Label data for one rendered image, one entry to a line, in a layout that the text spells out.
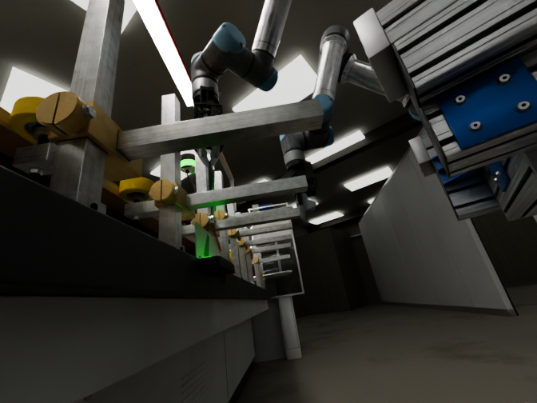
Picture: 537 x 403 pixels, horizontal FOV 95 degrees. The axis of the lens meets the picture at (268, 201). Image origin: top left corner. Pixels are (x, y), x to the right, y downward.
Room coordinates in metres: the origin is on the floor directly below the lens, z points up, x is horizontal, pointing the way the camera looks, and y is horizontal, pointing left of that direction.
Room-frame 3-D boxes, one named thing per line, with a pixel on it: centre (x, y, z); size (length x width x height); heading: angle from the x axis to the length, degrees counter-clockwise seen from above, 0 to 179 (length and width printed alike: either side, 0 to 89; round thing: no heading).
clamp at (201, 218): (0.77, 0.22, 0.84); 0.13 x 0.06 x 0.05; 179
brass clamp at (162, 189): (0.52, 0.22, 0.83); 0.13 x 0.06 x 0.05; 179
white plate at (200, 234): (0.72, 0.19, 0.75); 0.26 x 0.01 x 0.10; 179
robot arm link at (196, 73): (0.52, 0.13, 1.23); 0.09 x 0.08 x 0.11; 46
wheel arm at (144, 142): (0.29, 0.12, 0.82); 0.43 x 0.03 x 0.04; 89
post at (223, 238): (1.00, 0.21, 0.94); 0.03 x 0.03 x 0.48; 89
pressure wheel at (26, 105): (0.29, 0.32, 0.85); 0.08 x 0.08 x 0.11
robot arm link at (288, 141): (0.79, -0.12, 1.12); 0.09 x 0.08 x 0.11; 87
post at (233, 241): (1.25, 0.21, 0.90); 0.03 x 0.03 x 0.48; 89
